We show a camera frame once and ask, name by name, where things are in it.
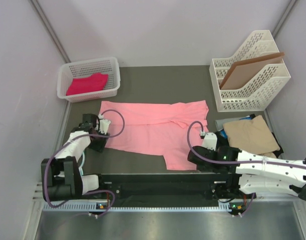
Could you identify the grey folded t-shirt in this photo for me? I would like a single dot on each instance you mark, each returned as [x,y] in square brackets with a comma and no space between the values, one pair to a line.
[219,123]

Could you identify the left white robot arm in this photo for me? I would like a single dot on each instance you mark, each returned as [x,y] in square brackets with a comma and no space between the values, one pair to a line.
[64,179]

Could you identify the beige folded t-shirt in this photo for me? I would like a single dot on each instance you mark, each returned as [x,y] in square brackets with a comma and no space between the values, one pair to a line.
[252,136]

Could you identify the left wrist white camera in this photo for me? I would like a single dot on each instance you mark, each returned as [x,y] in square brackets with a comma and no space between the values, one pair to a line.
[103,124]

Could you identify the magenta folded t-shirt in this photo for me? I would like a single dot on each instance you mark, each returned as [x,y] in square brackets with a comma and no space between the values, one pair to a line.
[95,82]

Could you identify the wrist white camera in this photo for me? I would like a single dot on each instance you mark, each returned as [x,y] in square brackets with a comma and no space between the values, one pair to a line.
[209,140]
[103,124]

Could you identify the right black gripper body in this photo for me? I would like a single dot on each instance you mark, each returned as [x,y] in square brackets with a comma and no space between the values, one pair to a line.
[205,168]

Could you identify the teal headphones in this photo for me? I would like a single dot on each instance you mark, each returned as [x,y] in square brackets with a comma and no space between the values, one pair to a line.
[82,164]

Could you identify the brown cardboard sheet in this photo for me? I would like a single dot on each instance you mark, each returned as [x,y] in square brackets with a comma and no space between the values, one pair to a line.
[241,72]

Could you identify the white plastic mesh basket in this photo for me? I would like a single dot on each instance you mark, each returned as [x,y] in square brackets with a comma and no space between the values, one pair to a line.
[85,68]

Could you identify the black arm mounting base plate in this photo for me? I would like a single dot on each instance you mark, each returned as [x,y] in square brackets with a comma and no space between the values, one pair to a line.
[169,189]

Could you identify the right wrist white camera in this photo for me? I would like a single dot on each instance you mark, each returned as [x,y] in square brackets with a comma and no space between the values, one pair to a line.
[209,140]

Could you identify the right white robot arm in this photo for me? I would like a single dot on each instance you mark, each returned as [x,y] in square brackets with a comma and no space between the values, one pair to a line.
[253,173]

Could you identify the black t-shirt with blue print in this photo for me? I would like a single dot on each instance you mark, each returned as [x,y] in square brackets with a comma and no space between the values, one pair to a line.
[223,140]

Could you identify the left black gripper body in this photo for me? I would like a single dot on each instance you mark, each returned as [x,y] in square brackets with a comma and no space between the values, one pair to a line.
[98,144]

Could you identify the pink t-shirt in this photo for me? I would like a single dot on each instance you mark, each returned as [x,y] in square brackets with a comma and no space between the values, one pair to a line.
[157,129]

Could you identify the white perforated file organizer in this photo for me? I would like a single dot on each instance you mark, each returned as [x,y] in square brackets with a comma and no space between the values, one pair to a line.
[258,93]

